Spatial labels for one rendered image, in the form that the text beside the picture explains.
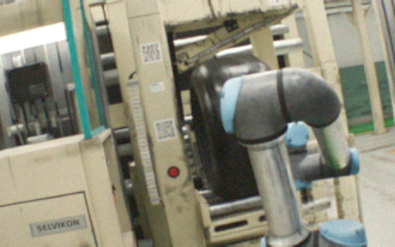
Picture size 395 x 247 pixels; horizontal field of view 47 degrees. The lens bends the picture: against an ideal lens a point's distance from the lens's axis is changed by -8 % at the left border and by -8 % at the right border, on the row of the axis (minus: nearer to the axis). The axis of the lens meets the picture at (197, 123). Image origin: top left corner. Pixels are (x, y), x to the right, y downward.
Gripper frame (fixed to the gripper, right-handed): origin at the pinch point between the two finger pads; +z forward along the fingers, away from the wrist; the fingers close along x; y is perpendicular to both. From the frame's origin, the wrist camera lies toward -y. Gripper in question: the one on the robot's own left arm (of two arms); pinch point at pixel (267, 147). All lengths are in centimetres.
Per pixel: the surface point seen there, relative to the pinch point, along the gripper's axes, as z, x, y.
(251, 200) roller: 15.4, 6.0, -17.9
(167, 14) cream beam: 39, 20, 64
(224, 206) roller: 15.4, 16.1, -17.9
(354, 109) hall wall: 915, -477, 38
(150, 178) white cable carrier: 22.2, 40.5, -2.7
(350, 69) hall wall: 902, -484, 135
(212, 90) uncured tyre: 4.5, 13.7, 23.1
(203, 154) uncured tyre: 46.0, 16.1, 2.3
